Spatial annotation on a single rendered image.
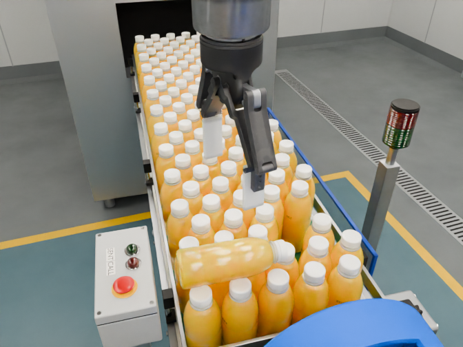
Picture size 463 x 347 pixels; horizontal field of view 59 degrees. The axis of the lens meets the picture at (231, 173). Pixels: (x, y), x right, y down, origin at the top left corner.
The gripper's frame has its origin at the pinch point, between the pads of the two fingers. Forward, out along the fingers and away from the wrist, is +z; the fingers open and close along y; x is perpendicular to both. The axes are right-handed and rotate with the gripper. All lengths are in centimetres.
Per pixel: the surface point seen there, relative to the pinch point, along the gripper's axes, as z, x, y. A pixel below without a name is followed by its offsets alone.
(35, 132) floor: 132, 40, 287
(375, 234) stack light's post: 45, -50, 14
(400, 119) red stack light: 9, -48, 14
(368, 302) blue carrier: 8.9, -9.0, -21.6
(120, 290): 21.0, 18.5, 4.2
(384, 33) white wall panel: 125, -383, 356
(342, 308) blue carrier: 8.8, -5.4, -20.9
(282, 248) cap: 18.2, -9.3, -1.3
